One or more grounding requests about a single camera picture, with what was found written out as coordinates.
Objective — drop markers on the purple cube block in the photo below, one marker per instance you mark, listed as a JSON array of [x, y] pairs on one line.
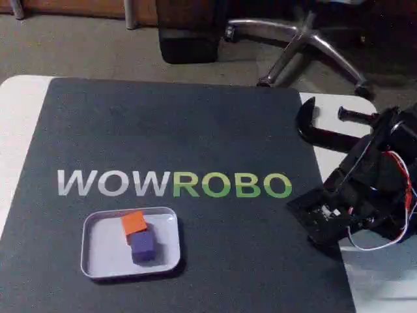
[[145, 248]]

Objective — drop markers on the orange cube block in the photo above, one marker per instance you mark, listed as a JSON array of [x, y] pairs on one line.
[[134, 223]]

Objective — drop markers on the pale lavender metal tray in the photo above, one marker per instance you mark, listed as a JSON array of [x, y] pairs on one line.
[[104, 254]]

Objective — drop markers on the black table clamp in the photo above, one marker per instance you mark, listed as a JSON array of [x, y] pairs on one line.
[[325, 135]]

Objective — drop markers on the chrome office chair base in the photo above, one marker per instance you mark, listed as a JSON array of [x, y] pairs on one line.
[[312, 42]]

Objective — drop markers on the black WOWROBO desk mat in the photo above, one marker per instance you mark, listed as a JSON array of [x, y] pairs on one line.
[[195, 130]]

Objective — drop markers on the grey metal table leg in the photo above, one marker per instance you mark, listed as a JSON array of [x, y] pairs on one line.
[[18, 8], [131, 14]]

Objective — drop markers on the brown wooden furniture panel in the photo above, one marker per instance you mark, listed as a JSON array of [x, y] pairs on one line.
[[65, 6]]

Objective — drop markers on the black camera box mount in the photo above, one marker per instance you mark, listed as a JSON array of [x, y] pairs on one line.
[[317, 216]]

